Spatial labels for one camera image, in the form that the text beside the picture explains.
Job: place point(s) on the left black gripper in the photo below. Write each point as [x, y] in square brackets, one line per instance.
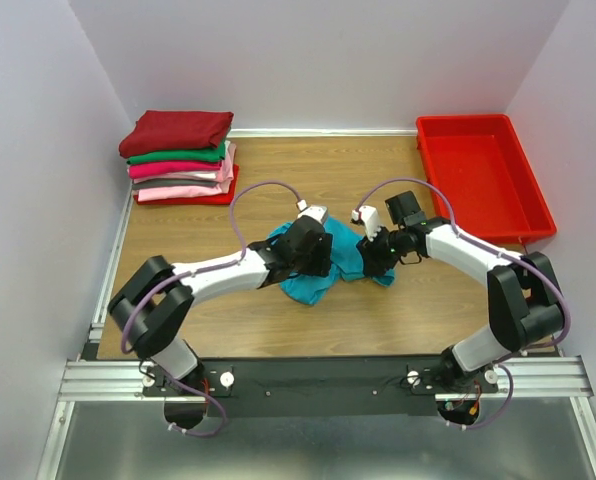
[320, 255]

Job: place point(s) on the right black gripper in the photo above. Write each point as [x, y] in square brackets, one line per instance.
[373, 255]

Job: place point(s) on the teal t shirt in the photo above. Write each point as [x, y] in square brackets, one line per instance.
[347, 265]

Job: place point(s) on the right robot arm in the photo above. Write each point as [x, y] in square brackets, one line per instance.
[523, 297]

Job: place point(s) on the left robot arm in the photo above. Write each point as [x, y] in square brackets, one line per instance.
[152, 305]

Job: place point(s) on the green folded shirt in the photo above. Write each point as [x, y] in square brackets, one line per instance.
[206, 155]

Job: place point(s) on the red plastic bin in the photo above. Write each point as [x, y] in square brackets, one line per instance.
[478, 163]

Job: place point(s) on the grey folded shirt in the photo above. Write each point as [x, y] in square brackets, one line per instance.
[164, 183]

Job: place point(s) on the magenta folded shirt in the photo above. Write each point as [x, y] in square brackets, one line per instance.
[137, 171]

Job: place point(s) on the dark red folded shirt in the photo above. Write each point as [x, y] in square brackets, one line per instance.
[158, 130]

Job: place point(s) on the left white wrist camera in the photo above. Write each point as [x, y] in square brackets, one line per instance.
[318, 213]

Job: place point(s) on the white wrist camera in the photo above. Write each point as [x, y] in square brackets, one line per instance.
[318, 213]
[369, 218]

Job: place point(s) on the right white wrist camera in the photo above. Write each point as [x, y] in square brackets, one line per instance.
[369, 218]

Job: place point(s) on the back aluminium rail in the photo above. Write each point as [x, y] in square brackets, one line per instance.
[305, 132]

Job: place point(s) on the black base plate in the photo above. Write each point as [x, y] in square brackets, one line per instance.
[415, 385]

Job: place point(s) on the aluminium frame rail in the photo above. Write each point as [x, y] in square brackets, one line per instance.
[527, 377]

